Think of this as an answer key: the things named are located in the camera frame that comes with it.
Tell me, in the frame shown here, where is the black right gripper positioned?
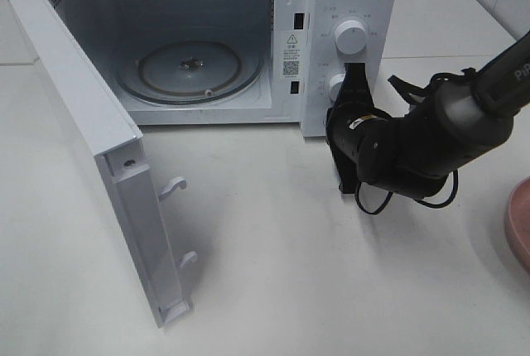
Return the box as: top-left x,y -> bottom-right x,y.
325,63 -> 391,166

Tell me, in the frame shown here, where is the pink round plate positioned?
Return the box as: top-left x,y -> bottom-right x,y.
504,178 -> 529,272

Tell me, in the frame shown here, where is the white microwave door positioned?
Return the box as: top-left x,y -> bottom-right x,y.
7,0 -> 197,327

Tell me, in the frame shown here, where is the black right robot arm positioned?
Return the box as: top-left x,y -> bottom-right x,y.
325,36 -> 529,203

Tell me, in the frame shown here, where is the white lower microwave knob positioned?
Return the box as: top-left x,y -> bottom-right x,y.
328,73 -> 345,103

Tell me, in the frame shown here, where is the white microwave knob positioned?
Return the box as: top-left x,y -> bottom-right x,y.
328,73 -> 345,103
334,19 -> 367,55

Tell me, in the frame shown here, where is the white upper microwave knob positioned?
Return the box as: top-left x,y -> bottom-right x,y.
334,19 -> 367,55

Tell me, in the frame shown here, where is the glass microwave turntable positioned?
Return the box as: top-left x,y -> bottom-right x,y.
116,41 -> 263,105

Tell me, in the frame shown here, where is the white microwave oven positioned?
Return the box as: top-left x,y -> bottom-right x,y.
51,0 -> 394,137

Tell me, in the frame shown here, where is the black camera cable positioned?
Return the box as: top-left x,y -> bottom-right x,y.
354,169 -> 460,216

